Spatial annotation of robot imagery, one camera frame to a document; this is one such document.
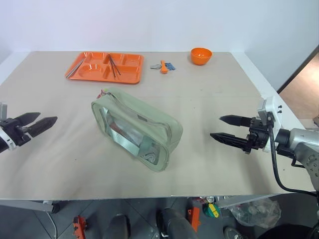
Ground green zipper pouch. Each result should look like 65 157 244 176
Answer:
90 87 184 173

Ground silver chopstick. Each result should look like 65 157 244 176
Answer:
68 59 86 79
65 58 84 78

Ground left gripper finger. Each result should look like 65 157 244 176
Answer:
27 116 58 137
14 112 41 126

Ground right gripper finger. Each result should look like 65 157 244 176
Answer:
210 132 250 152
218 114 253 126

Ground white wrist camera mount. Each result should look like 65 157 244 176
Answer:
0 102 17 151
257 96 284 153

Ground black chopstick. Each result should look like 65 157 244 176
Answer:
108 53 117 78
109 53 122 76

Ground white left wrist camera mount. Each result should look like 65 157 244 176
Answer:
0 102 17 151

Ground orange compartment tray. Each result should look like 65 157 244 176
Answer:
64 51 145 85

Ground orange black clamp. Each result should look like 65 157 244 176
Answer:
72 215 88 238
187 206 201 233

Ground dark shoe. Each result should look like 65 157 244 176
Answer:
223 226 242 239

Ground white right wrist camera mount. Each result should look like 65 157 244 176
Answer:
257 96 284 153

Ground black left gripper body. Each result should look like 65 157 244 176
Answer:
0 119 32 147

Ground orange bowl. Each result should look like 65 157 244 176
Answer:
190 47 213 66

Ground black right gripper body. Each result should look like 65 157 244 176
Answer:
245 117 272 153

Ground green yellow object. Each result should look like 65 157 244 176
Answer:
202 202 220 219

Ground clear plastic bag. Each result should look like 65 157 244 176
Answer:
228 198 283 229

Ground dark rounded shape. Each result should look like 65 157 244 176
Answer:
103 213 132 239
156 208 199 239

